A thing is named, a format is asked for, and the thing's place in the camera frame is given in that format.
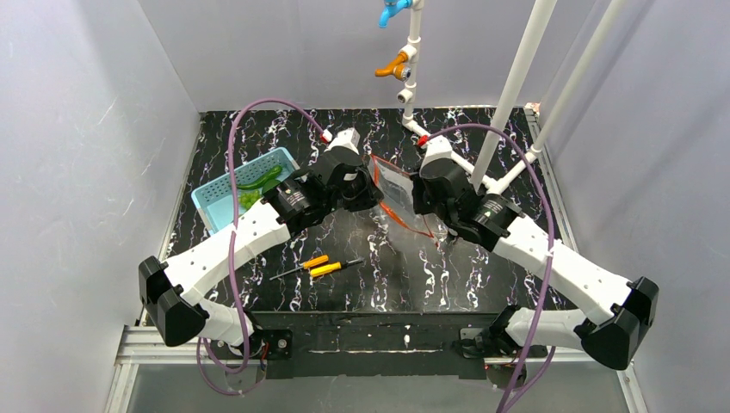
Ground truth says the orange faucet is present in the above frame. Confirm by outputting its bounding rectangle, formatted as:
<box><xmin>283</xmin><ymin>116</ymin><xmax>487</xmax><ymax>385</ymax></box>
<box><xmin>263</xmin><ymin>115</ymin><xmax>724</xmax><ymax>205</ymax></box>
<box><xmin>374</xmin><ymin>52</ymin><xmax>411</xmax><ymax>82</ymax></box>

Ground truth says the light blue plastic basket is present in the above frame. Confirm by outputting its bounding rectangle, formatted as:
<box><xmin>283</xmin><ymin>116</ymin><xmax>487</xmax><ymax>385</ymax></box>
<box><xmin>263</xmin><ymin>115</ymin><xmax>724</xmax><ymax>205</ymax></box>
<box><xmin>191</xmin><ymin>147</ymin><xmax>299</xmax><ymax>235</ymax></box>

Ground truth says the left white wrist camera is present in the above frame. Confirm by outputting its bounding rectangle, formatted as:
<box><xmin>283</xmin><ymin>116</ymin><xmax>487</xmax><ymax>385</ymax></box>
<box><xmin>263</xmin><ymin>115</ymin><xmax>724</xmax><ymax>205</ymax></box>
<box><xmin>321</xmin><ymin>127</ymin><xmax>360</xmax><ymax>155</ymax></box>

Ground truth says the yellow handle screwdriver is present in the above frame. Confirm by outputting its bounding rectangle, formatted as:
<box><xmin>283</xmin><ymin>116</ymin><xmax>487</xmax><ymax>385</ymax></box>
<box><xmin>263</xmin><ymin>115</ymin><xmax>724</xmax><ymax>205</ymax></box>
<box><xmin>309</xmin><ymin>258</ymin><xmax>363</xmax><ymax>279</ymax></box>

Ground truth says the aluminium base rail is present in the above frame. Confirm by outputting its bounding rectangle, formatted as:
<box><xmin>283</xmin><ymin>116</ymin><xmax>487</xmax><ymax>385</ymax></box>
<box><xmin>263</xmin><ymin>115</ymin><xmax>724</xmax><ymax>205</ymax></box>
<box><xmin>102</xmin><ymin>322</ymin><xmax>634</xmax><ymax>413</ymax></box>

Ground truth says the blue faucet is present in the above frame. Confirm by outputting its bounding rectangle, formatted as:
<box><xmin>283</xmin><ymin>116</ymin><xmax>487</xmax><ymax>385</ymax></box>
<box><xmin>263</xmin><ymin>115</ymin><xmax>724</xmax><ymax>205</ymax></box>
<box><xmin>378</xmin><ymin>0</ymin><xmax>413</xmax><ymax>28</ymax></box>

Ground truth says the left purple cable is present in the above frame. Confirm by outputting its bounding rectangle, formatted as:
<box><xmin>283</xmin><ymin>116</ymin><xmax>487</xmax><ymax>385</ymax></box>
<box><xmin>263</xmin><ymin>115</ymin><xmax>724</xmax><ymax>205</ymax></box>
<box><xmin>195</xmin><ymin>97</ymin><xmax>334</xmax><ymax>398</ymax></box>

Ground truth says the orange handle screwdriver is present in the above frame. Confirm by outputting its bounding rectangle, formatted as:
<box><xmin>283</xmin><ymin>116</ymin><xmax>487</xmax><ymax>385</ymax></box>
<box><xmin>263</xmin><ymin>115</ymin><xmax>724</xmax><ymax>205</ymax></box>
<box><xmin>269</xmin><ymin>255</ymin><xmax>329</xmax><ymax>280</ymax></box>

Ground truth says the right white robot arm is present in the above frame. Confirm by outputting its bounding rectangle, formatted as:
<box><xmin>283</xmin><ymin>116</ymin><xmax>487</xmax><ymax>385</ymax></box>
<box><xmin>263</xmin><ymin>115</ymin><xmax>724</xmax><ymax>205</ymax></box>
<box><xmin>411</xmin><ymin>158</ymin><xmax>659</xmax><ymax>370</ymax></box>

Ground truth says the white pvc pipe frame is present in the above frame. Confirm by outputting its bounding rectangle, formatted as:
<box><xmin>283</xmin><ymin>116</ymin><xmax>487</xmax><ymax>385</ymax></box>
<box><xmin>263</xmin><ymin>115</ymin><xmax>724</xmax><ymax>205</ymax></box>
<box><xmin>396</xmin><ymin>0</ymin><xmax>628</xmax><ymax>237</ymax></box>

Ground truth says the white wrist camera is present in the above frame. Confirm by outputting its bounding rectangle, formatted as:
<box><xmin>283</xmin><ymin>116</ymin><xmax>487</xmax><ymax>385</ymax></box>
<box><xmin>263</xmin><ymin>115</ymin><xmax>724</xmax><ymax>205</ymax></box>
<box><xmin>417</xmin><ymin>135</ymin><xmax>453</xmax><ymax>169</ymax></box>
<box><xmin>321</xmin><ymin>127</ymin><xmax>360</xmax><ymax>155</ymax></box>

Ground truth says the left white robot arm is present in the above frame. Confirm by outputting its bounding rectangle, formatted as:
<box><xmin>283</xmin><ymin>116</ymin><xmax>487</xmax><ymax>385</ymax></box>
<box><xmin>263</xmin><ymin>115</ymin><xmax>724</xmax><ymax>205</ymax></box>
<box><xmin>138</xmin><ymin>145</ymin><xmax>382</xmax><ymax>347</ymax></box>

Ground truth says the clear zip top bag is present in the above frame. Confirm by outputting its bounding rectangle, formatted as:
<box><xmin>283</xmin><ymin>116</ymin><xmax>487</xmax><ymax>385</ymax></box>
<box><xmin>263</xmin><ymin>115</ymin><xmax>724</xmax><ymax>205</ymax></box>
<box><xmin>368</xmin><ymin>155</ymin><xmax>439</xmax><ymax>247</ymax></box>

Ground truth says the green grape bunch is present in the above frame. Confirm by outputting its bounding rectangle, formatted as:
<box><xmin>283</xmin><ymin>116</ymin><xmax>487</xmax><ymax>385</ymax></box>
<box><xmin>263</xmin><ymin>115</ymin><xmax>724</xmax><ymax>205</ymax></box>
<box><xmin>238</xmin><ymin>190</ymin><xmax>262</xmax><ymax>210</ymax></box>

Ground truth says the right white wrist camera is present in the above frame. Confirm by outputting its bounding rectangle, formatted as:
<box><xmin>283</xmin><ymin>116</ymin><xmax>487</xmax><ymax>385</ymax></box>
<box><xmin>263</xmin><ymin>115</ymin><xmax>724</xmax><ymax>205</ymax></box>
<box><xmin>417</xmin><ymin>135</ymin><xmax>453</xmax><ymax>169</ymax></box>

